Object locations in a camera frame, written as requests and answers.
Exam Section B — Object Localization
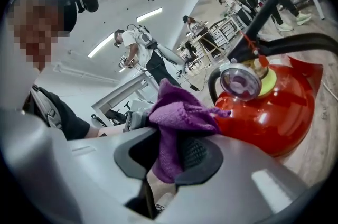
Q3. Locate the black office chair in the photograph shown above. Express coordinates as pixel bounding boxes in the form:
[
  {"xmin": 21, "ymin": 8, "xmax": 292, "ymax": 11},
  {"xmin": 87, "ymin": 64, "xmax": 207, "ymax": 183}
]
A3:
[{"xmin": 91, "ymin": 101, "xmax": 133, "ymax": 128}]

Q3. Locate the red fire extinguisher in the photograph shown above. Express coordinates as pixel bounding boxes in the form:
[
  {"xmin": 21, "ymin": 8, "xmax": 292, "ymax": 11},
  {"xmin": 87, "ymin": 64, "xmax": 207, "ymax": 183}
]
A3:
[{"xmin": 208, "ymin": 0, "xmax": 338, "ymax": 158}]

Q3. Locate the long ceiling light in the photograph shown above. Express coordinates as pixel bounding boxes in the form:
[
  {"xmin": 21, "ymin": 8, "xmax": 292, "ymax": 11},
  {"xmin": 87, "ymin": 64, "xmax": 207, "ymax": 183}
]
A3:
[
  {"xmin": 87, "ymin": 32, "xmax": 115, "ymax": 58},
  {"xmin": 136, "ymin": 7, "xmax": 163, "ymax": 23}
]

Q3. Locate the grey shoulder strap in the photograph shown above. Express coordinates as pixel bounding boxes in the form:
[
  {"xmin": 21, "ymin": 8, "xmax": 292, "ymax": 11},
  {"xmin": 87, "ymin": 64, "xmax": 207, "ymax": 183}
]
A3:
[{"xmin": 29, "ymin": 85, "xmax": 63, "ymax": 130}]

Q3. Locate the white floor cable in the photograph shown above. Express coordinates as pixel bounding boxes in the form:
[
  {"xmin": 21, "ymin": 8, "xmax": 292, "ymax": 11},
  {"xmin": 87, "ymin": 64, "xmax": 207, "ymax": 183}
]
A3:
[{"xmin": 322, "ymin": 79, "xmax": 338, "ymax": 102}]

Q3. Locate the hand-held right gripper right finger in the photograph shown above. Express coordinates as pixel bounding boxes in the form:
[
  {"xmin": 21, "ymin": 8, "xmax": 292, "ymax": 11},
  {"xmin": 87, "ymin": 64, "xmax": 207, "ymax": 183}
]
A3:
[{"xmin": 155, "ymin": 135, "xmax": 314, "ymax": 224}]

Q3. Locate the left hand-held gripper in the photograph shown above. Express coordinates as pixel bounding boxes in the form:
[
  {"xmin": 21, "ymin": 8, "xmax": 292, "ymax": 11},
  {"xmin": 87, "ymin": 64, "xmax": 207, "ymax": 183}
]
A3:
[{"xmin": 124, "ymin": 109, "xmax": 149, "ymax": 134}]

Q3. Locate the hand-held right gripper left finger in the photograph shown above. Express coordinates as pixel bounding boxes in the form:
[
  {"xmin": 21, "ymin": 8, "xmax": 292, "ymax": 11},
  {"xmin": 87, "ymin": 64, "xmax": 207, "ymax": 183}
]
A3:
[{"xmin": 0, "ymin": 108, "xmax": 162, "ymax": 224}]

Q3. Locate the wooden table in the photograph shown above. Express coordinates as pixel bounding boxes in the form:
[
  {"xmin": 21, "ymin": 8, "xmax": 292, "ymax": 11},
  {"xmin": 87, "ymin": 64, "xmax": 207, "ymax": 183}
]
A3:
[{"xmin": 176, "ymin": 27, "xmax": 225, "ymax": 76}]

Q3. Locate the person's black shirt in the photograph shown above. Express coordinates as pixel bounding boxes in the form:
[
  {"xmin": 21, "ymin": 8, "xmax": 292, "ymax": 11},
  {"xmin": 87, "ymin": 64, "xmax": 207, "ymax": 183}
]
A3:
[{"xmin": 23, "ymin": 85, "xmax": 91, "ymax": 141}]

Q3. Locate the person's left forearm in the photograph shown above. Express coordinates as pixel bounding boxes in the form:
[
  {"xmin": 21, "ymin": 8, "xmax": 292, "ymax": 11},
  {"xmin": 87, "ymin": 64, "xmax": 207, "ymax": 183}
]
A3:
[{"xmin": 97, "ymin": 126, "xmax": 127, "ymax": 138}]

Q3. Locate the person's head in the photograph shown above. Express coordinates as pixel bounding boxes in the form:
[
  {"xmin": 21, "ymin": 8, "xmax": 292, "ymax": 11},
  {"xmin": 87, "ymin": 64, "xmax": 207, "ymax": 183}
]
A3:
[{"xmin": 5, "ymin": 0, "xmax": 79, "ymax": 73}]

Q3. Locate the purple cloth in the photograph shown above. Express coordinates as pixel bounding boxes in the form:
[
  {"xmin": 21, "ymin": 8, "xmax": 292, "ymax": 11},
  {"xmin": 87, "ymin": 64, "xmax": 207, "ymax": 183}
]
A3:
[{"xmin": 147, "ymin": 78, "xmax": 233, "ymax": 184}]

